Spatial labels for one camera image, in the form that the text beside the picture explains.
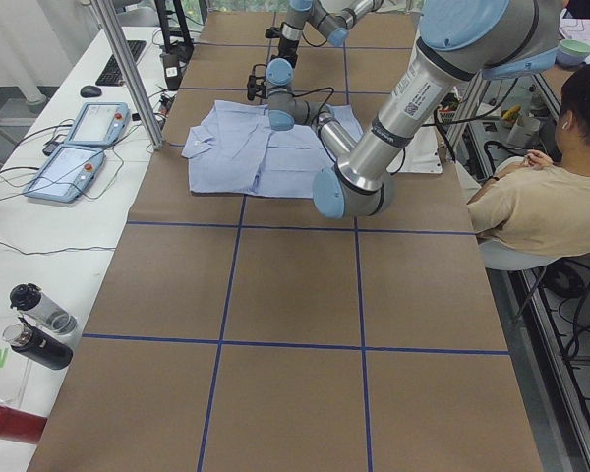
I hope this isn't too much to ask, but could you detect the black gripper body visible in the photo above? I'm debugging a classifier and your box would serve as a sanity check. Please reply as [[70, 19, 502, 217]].
[[278, 36, 299, 68]]

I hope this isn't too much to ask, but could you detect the light blue striped shirt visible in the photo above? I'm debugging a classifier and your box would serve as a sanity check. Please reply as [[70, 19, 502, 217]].
[[181, 99, 364, 200]]

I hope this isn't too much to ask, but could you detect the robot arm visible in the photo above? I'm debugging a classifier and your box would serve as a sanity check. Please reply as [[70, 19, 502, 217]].
[[265, 0, 562, 218], [265, 0, 384, 67]]

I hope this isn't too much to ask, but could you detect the black device with label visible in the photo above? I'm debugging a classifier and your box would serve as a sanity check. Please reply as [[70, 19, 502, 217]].
[[160, 52, 183, 91]]

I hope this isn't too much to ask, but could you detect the black keyboard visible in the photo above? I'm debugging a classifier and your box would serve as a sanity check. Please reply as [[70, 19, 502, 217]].
[[94, 39, 148, 87]]

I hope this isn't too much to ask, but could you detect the upper teach pendant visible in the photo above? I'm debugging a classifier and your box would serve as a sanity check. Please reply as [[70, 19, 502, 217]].
[[65, 102, 131, 148]]

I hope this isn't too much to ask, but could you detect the teach pendant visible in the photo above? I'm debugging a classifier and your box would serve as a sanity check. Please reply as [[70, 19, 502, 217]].
[[65, 102, 131, 148], [23, 145, 105, 204]]

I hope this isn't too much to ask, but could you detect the black computer mouse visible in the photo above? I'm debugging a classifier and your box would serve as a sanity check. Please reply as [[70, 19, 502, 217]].
[[80, 85, 102, 98]]

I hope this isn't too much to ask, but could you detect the lower teach pendant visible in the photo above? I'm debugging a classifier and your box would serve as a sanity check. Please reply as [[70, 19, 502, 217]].
[[23, 145, 105, 204]]

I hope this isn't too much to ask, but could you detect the green bowl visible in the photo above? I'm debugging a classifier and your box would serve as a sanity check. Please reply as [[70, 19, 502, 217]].
[[556, 38, 590, 67]]

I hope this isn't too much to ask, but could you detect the white chair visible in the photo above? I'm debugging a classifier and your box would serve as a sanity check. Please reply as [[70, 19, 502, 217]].
[[479, 235, 590, 321]]

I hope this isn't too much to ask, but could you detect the seated person beige shirt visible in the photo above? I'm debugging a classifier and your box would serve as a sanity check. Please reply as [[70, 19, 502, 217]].
[[455, 64, 590, 257]]

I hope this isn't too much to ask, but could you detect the clear water bottle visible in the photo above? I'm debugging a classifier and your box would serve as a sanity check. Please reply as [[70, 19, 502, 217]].
[[9, 283, 77, 335]]

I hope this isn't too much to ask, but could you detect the black water bottle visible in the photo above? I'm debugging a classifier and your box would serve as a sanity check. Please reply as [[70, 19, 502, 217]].
[[2, 321, 73, 370]]

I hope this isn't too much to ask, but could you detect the red bottle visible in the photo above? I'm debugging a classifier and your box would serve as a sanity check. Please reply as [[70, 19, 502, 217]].
[[0, 405, 47, 444]]

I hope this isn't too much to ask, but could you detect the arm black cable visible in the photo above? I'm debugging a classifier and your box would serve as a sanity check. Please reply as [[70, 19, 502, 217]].
[[255, 62, 335, 119]]

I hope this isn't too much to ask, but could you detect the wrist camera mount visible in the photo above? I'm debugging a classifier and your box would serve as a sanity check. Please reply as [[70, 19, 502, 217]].
[[247, 64, 267, 101]]

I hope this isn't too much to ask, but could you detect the grey aluminium frame post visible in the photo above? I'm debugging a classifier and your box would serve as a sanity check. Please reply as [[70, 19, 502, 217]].
[[91, 0, 164, 150]]

